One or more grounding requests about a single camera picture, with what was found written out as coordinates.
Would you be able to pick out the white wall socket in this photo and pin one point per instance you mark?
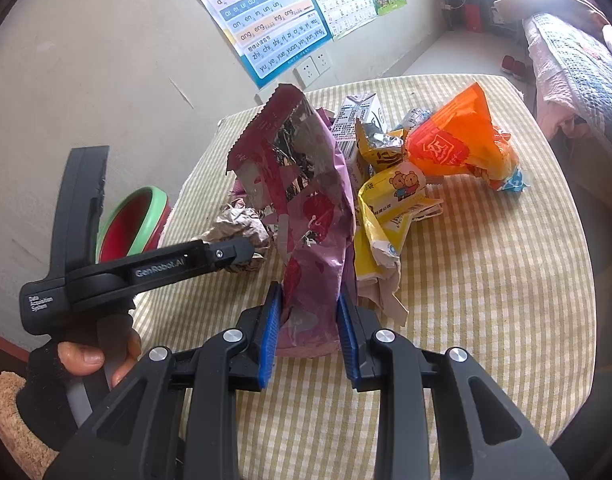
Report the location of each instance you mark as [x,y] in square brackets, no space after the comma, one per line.
[323,61]
[307,71]

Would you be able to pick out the crumpled beige paper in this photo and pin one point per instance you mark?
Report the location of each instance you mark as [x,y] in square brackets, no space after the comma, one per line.
[386,300]

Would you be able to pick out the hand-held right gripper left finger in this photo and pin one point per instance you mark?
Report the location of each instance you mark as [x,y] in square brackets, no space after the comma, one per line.
[268,340]

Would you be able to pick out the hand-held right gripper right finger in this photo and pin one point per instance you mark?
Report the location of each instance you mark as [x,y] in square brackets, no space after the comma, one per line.
[348,345]

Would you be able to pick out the white silver wrapper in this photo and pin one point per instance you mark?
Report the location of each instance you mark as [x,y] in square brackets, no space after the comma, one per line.
[416,117]

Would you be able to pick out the red shoe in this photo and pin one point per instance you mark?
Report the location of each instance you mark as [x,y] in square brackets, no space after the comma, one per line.
[508,64]
[520,71]

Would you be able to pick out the green rimmed red bin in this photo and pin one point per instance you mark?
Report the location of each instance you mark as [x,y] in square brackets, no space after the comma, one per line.
[131,225]

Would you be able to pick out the yellow bear print wrapper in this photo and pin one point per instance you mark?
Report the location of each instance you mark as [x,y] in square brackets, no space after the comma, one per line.
[401,185]

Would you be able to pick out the yellow silver foil wrapper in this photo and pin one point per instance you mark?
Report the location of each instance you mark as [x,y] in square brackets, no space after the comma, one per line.
[381,155]

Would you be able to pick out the yellow white wrapper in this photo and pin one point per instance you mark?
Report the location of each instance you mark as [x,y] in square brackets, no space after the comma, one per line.
[373,245]

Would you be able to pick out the blue patterned quilt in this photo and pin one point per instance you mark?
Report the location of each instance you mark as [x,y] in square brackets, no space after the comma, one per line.
[581,65]

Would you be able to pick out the white milk carton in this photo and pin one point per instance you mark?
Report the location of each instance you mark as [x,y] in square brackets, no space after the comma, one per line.
[358,110]

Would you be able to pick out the blue letter wall poster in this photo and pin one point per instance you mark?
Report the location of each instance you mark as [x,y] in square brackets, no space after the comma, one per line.
[266,25]

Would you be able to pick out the pink blanket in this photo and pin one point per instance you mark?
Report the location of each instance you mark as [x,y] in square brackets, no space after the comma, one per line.
[551,95]

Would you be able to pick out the orange snack bag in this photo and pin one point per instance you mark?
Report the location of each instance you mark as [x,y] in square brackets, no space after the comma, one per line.
[461,135]

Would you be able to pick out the red box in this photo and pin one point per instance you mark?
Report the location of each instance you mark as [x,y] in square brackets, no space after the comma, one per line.
[472,16]

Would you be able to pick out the large purple foil snack bag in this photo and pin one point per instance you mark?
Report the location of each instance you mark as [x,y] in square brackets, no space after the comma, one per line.
[316,220]

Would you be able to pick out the person's left hand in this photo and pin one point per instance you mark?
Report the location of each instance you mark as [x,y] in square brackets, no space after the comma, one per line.
[81,357]

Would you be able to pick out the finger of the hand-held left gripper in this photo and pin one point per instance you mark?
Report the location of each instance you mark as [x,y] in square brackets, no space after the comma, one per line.
[186,262]

